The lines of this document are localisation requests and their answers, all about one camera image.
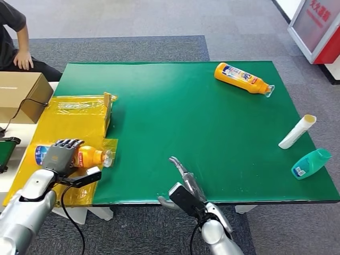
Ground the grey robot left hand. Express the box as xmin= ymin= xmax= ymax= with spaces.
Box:
xmin=41 ymin=138 xmax=84 ymax=177

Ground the green table mat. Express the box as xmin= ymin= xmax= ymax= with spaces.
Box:
xmin=53 ymin=61 xmax=340 ymax=206

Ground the green tray with black rim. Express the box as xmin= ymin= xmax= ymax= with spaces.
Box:
xmin=0 ymin=137 xmax=21 ymax=175

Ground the red and white sign stand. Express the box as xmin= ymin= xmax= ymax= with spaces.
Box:
xmin=287 ymin=0 xmax=340 ymax=65

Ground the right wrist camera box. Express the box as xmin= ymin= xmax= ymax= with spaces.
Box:
xmin=168 ymin=182 xmax=207 ymax=219

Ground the brown cardboard box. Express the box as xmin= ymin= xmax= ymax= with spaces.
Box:
xmin=0 ymin=72 xmax=54 ymax=125

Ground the person's hand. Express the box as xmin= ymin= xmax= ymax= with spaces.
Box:
xmin=13 ymin=49 xmax=34 ymax=71

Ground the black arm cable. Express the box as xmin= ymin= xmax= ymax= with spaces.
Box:
xmin=189 ymin=218 xmax=204 ymax=255
xmin=60 ymin=183 xmax=86 ymax=255

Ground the yellow plastic-wrapped board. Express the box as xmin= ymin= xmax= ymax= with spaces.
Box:
xmin=2 ymin=92 xmax=118 ymax=208

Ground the thin black cable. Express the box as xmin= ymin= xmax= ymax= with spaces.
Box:
xmin=0 ymin=98 xmax=49 ymax=136

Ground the white side table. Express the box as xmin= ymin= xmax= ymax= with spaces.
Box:
xmin=0 ymin=81 xmax=59 ymax=213

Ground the white table leg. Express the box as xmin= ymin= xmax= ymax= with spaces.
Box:
xmin=234 ymin=205 xmax=258 ymax=215
xmin=87 ymin=207 xmax=114 ymax=222
xmin=51 ymin=207 xmax=88 ymax=226

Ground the teal bottle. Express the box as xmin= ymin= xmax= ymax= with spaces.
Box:
xmin=291 ymin=148 xmax=332 ymax=181

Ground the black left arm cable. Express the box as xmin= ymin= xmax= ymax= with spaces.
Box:
xmin=60 ymin=183 xmax=86 ymax=255

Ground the person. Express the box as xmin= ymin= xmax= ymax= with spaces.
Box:
xmin=0 ymin=0 xmax=63 ymax=82

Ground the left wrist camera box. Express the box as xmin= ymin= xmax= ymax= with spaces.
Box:
xmin=61 ymin=166 xmax=103 ymax=189

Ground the orange bottle with clear cap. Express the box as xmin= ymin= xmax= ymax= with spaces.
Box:
xmin=34 ymin=144 xmax=115 ymax=169
xmin=213 ymin=62 xmax=275 ymax=98

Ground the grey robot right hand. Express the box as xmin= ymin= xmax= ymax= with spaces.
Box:
xmin=158 ymin=156 xmax=207 ymax=213

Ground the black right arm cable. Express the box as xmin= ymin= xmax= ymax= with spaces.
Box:
xmin=189 ymin=218 xmax=204 ymax=255

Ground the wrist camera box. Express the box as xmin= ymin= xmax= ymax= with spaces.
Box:
xmin=168 ymin=182 xmax=207 ymax=219
xmin=61 ymin=166 xmax=103 ymax=189

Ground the white tube bottle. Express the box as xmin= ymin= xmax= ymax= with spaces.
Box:
xmin=278 ymin=114 xmax=317 ymax=150

